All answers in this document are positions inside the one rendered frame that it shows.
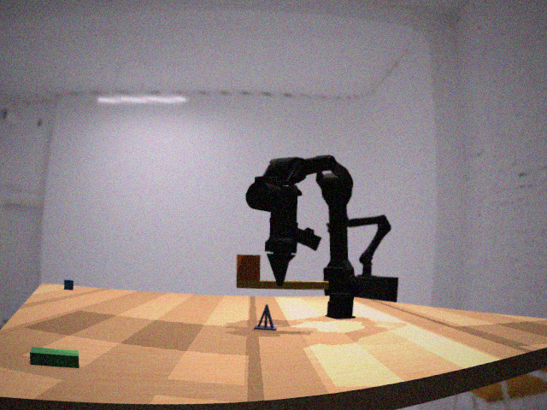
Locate green rectangular block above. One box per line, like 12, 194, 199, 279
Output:
30, 347, 79, 368

